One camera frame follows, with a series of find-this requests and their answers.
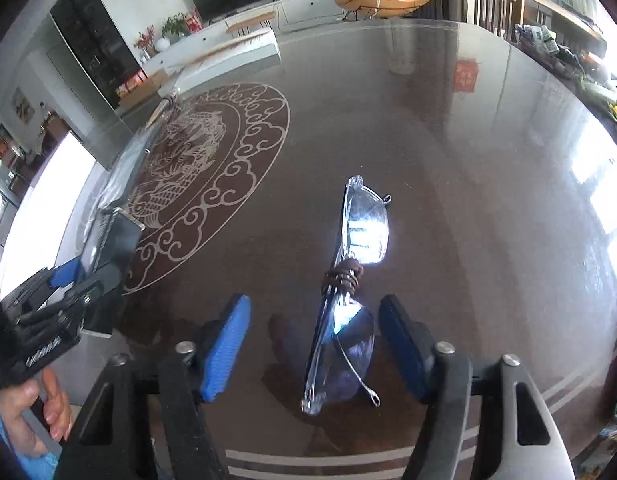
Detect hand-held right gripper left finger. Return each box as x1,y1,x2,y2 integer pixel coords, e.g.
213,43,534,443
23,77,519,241
63,294,252,480

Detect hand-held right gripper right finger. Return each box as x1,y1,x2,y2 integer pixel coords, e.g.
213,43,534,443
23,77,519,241
379,294,577,480

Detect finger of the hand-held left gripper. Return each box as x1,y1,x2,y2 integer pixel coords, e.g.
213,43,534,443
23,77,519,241
18,294,96,331
3,259,124,317

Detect black box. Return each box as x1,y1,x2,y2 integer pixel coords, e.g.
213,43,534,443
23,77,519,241
81,206,146,337

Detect brown hair tie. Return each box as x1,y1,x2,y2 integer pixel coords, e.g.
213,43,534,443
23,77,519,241
320,258,364,301

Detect clear glasses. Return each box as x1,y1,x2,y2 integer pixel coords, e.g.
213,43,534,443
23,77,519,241
301,175,393,416

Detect person's left forearm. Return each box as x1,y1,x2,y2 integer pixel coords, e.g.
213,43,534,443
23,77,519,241
0,405,59,480

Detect person's left hand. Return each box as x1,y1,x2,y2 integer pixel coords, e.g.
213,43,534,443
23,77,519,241
0,367,73,457

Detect clear plastic packet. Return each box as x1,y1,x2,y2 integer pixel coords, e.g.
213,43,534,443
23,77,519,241
91,127,156,213

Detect cardboard boxes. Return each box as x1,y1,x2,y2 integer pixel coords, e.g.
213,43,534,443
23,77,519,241
113,70,166,101

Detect black display cabinet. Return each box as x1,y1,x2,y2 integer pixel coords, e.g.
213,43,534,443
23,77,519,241
49,0,142,111

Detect red flowers in vase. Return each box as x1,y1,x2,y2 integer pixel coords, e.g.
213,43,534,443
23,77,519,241
134,25,156,61

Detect green plant in white vase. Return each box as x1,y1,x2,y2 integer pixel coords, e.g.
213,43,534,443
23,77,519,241
156,12,190,53

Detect white coffee table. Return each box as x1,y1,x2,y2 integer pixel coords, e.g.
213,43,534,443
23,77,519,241
161,29,280,93

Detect small orange bench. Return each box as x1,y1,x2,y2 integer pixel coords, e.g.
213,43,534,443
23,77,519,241
225,10,278,37

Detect pile of assorted clutter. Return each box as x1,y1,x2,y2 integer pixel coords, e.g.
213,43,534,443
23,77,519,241
511,22,617,131

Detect white TV cabinet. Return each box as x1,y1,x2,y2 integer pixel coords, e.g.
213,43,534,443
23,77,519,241
138,0,349,68

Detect wooden slatted chair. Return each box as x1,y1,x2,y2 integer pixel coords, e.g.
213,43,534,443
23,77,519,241
461,0,517,41

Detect wooden sideboard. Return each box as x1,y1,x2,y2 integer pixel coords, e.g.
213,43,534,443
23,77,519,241
513,0,604,51

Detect framed wall picture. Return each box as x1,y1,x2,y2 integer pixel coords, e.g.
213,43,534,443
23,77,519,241
11,87,36,123

